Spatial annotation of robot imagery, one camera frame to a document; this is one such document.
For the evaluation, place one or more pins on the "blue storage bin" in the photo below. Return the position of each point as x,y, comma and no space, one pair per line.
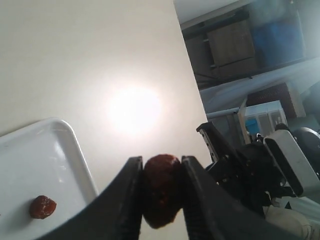
278,42

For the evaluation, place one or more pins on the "white plastic tray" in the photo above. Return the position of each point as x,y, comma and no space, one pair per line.
42,159

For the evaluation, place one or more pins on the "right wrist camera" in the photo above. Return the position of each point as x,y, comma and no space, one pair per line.
297,155

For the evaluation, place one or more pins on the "brown cardboard box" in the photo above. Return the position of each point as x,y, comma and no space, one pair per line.
232,49

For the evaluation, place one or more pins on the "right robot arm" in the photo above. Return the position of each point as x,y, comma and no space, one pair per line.
226,200

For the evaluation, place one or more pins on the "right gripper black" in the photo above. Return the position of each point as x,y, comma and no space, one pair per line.
248,174

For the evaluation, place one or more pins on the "red meat chunk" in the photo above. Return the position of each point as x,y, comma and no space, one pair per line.
42,207
161,190

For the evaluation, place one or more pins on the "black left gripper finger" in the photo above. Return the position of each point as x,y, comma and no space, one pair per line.
116,214

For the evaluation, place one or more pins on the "metal storage shelf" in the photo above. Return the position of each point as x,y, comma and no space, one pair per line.
195,37

